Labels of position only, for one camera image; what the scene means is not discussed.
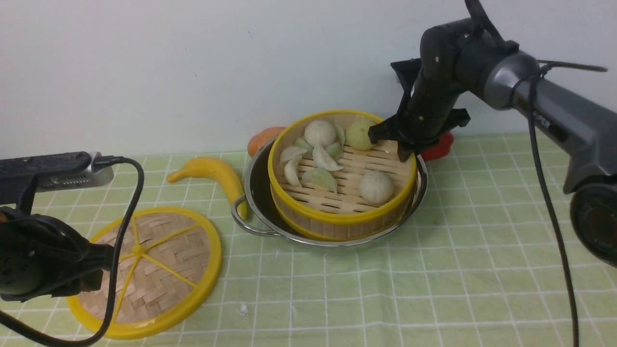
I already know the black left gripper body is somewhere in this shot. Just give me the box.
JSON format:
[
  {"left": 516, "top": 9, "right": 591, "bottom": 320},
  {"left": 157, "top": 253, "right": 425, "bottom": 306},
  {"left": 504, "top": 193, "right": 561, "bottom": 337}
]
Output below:
[{"left": 0, "top": 178, "right": 114, "bottom": 302}]

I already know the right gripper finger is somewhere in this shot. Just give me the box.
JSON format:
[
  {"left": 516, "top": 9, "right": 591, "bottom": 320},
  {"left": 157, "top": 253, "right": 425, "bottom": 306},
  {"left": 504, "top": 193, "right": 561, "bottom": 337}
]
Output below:
[
  {"left": 398, "top": 140, "right": 425, "bottom": 162},
  {"left": 368, "top": 116, "right": 401, "bottom": 144}
]

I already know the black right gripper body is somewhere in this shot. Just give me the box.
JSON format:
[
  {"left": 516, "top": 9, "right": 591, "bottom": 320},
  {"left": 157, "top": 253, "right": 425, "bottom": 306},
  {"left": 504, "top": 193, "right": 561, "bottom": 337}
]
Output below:
[{"left": 390, "top": 58, "right": 471, "bottom": 145}]

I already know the yellow bamboo steamer basket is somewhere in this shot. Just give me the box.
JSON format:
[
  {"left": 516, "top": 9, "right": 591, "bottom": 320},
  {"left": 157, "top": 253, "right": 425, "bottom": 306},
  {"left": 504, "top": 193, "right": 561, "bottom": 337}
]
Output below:
[{"left": 268, "top": 109, "right": 421, "bottom": 241}]

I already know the yellow woven bamboo steamer lid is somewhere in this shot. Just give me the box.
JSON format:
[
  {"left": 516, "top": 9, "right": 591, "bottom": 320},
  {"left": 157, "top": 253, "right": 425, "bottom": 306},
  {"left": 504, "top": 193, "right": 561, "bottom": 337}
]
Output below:
[{"left": 66, "top": 207, "right": 223, "bottom": 340}]

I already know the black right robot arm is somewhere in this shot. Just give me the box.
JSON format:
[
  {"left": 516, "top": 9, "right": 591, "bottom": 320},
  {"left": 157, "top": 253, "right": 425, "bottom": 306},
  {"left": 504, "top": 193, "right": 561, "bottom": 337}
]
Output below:
[{"left": 368, "top": 0, "right": 617, "bottom": 267}]

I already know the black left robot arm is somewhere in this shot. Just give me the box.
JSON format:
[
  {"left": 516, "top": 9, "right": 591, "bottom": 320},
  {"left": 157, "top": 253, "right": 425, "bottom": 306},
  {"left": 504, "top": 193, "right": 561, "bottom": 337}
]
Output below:
[{"left": 0, "top": 175, "right": 114, "bottom": 302}]

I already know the stainless steel pot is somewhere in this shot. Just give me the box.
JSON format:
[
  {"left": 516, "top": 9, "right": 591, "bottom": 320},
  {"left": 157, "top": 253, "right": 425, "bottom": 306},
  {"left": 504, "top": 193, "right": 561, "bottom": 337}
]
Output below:
[{"left": 231, "top": 138, "right": 428, "bottom": 251}]

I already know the green toy bun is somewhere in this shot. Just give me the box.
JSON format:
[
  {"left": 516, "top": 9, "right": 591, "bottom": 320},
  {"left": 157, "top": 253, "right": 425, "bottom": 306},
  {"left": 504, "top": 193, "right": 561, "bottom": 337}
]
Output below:
[{"left": 345, "top": 117, "right": 376, "bottom": 151}]

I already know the red toy bell pepper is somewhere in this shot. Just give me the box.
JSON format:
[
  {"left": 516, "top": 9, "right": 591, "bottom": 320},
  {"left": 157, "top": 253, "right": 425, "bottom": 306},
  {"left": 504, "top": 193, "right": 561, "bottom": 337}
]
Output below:
[{"left": 421, "top": 132, "right": 455, "bottom": 162}]

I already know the white toy bun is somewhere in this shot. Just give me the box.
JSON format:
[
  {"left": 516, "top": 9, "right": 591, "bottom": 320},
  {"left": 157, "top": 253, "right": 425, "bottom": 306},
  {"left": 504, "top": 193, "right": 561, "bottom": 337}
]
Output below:
[
  {"left": 304, "top": 120, "right": 338, "bottom": 148},
  {"left": 359, "top": 171, "right": 395, "bottom": 205}
]

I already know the toy dumpling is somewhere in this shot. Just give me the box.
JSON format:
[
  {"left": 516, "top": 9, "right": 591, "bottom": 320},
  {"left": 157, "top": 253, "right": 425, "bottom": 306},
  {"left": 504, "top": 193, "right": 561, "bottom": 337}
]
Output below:
[
  {"left": 312, "top": 143, "right": 344, "bottom": 172},
  {"left": 279, "top": 147, "right": 309, "bottom": 164},
  {"left": 295, "top": 137, "right": 313, "bottom": 152},
  {"left": 300, "top": 168, "right": 338, "bottom": 195},
  {"left": 284, "top": 155, "right": 302, "bottom": 187}
]

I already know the orange toy fruit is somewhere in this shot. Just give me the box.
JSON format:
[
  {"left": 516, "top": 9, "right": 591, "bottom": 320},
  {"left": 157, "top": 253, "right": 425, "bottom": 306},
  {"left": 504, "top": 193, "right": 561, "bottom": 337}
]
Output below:
[{"left": 247, "top": 127, "right": 286, "bottom": 158}]

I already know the green checkered tablecloth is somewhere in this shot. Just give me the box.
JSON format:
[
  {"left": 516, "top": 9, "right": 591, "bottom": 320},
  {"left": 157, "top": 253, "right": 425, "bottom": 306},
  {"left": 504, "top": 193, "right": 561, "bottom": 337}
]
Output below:
[{"left": 0, "top": 133, "right": 617, "bottom": 347}]

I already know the yellow toy banana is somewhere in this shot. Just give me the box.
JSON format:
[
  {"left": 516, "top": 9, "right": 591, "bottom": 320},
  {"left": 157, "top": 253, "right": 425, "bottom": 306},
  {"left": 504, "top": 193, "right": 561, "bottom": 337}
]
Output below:
[{"left": 167, "top": 156, "right": 249, "bottom": 220}]

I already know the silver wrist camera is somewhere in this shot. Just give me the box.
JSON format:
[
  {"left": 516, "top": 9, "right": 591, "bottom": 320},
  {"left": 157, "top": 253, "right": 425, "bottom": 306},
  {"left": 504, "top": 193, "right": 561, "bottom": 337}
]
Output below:
[{"left": 0, "top": 151, "right": 115, "bottom": 191}]

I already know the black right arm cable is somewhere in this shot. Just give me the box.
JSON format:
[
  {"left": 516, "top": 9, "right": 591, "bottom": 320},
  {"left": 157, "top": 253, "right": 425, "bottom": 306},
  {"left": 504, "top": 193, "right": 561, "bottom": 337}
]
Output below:
[{"left": 527, "top": 72, "right": 580, "bottom": 347}]

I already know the black left camera cable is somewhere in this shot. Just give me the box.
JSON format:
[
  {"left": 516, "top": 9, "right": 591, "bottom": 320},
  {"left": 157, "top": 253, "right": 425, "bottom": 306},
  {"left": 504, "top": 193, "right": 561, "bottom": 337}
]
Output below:
[{"left": 0, "top": 156, "right": 145, "bottom": 347}]

